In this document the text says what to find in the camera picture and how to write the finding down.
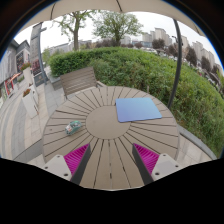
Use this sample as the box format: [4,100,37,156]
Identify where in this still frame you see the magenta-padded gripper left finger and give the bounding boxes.
[41,143,92,186]

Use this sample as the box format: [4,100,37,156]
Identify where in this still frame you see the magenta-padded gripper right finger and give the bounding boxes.
[131,143,184,186]

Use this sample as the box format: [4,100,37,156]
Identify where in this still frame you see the transparent teal computer mouse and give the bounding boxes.
[65,120,83,136]

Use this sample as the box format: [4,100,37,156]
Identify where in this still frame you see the blue mouse pad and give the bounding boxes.
[115,97,163,124]

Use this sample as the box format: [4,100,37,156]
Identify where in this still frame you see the white planter with orange flowers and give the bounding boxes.
[21,88,40,119]

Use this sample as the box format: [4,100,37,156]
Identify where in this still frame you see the brown slatted outdoor chair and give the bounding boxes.
[59,66,108,100]

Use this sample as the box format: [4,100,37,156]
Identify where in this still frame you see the green trimmed hedge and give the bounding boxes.
[48,46,224,158]

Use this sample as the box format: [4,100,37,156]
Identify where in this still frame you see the white planter with pink flowers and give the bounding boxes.
[19,62,36,86]

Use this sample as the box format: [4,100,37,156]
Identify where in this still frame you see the dark curved umbrella pole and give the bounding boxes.
[166,18,184,111]

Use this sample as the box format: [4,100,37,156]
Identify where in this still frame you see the grey storefront building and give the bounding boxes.
[0,39,32,101]

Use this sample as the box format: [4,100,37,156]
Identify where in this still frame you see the tall grey sign pillar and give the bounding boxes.
[29,22,49,87]

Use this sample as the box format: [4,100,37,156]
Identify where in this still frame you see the distant apartment buildings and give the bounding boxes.
[120,27,218,69]

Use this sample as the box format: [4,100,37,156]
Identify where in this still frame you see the bare-trunked leafy tree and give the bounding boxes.
[53,9,98,52]

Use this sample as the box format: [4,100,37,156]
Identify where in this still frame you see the round-crowned green tree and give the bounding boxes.
[92,11,144,48]

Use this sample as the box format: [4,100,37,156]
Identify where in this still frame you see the beige patio umbrella canopy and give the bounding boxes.
[19,0,206,38]

